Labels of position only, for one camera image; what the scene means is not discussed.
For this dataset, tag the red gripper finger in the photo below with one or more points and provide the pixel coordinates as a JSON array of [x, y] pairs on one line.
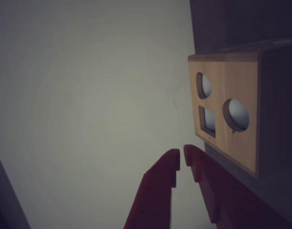
[[227, 195], [155, 195]]

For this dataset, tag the wooden shape sorter box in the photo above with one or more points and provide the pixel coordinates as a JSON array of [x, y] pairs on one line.
[[232, 114]]

